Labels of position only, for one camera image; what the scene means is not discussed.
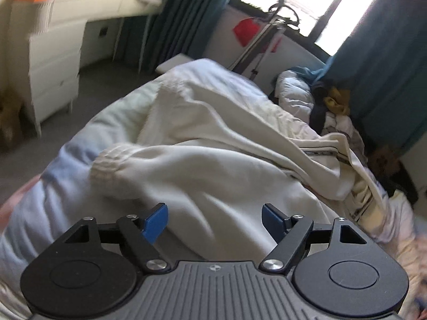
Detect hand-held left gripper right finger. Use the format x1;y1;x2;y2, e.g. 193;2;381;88
259;203;367;274

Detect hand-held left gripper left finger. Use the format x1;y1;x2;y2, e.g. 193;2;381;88
63;203;171;273

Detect white pants with striped tape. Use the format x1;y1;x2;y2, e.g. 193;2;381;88
90;79;389;264

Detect grey and white clothes pile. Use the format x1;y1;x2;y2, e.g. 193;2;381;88
320;110;366;161

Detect pastel bed blanket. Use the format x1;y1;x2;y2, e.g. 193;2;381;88
0;58;427;320

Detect dark navy garment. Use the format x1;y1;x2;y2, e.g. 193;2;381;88
309;82;334;134

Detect white quilt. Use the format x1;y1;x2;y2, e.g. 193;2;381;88
275;70;321;115

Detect yellow garment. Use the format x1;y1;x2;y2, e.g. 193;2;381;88
322;87;351;114

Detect brown cardboard box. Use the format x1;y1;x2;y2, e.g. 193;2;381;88
0;88;24;150

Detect white drawer cabinet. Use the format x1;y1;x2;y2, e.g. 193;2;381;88
28;20;82;137

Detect teal curtain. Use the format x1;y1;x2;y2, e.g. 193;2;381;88
325;0;427;154
118;0;242;74

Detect red bag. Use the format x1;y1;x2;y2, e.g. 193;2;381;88
233;17;282;54

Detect white vanity desk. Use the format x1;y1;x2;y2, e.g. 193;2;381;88
7;0;167;74

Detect window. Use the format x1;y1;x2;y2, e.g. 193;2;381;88
230;0;384;55

